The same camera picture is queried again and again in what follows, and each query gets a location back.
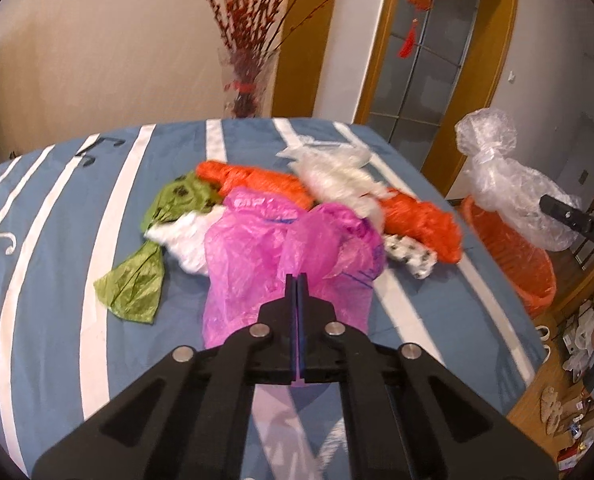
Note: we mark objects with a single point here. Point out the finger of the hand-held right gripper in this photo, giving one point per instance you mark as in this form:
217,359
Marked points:
572,217

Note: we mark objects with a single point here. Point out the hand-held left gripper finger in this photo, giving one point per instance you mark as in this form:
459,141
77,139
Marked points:
292,330
302,330

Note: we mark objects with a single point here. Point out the orange plastic basin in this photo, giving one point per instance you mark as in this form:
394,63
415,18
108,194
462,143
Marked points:
527,270

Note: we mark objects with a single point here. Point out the clear bubble wrap bag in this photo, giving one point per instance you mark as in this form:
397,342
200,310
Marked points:
507,185

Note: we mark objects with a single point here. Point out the pink plastic bag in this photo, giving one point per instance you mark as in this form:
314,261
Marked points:
247,260

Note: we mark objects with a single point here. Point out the white black-patterned plastic bag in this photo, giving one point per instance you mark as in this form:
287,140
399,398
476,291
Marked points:
412,257

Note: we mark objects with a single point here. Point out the white opaque plastic bag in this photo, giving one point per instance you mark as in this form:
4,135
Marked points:
187,240

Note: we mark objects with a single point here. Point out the orange plastic bag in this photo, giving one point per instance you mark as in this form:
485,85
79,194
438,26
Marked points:
257,182
422,220

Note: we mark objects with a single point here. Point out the white translucent plastic bag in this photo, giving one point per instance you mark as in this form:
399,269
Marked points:
327,175

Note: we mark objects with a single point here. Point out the olive green printed plastic bag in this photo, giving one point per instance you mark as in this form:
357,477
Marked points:
132,285

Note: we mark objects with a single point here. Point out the pair of beige slippers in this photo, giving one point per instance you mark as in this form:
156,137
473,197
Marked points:
552,405

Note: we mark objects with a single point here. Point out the glass panel door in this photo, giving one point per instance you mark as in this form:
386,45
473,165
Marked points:
427,75

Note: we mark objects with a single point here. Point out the red tassel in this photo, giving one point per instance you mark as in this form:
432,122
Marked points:
408,42

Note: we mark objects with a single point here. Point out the clear glass vase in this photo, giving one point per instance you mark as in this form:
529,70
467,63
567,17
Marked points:
247,85

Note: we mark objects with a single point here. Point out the blue white striped bedsheet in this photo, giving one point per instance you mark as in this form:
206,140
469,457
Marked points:
52,260

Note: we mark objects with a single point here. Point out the red berry branches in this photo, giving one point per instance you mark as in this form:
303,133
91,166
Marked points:
247,15

